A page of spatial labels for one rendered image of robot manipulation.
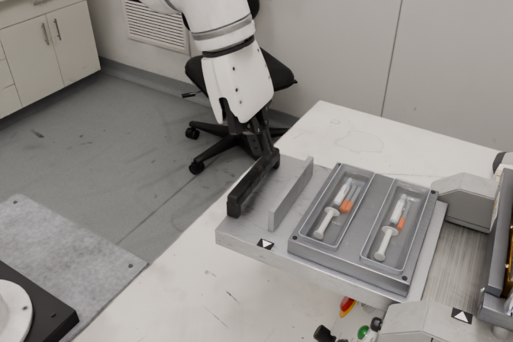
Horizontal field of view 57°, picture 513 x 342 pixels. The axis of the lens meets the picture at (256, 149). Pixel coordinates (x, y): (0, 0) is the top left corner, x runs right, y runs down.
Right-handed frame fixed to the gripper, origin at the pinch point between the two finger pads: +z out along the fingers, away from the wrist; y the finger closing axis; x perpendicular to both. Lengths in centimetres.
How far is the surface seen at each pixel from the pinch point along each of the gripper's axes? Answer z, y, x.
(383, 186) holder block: 12.6, -7.4, 14.5
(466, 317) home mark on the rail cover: 16.8, 11.7, 28.9
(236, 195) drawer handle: 5.1, 6.8, -2.2
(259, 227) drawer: 10.3, 7.6, 0.5
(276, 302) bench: 31.5, 3.3, -5.5
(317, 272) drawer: 14.3, 10.8, 10.4
